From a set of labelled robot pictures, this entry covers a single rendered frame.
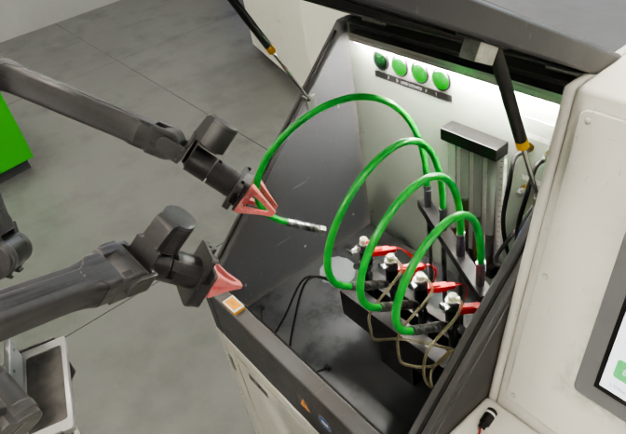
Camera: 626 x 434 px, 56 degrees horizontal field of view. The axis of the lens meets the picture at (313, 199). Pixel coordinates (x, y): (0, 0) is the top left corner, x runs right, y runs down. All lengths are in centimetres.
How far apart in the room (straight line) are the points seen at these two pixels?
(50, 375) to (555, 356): 96
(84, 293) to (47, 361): 54
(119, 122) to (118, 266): 37
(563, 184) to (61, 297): 70
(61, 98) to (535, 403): 102
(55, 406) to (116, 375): 145
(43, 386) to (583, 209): 105
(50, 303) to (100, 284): 8
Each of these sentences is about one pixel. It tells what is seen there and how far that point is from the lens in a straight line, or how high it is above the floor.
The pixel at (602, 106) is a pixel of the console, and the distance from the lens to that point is 87.
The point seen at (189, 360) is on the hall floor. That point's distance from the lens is 265.
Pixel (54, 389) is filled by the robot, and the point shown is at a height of 104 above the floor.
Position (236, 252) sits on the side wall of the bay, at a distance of 147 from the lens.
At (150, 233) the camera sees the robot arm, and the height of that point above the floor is 141.
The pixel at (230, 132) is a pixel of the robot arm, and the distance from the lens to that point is 116.
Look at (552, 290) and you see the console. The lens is 99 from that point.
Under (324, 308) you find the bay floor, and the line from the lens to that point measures 153.
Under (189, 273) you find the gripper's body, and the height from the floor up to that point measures 131.
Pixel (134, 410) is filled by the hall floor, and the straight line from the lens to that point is 259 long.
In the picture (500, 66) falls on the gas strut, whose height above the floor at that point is 162.
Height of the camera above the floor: 195
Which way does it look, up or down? 36 degrees down
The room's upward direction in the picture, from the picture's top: 11 degrees counter-clockwise
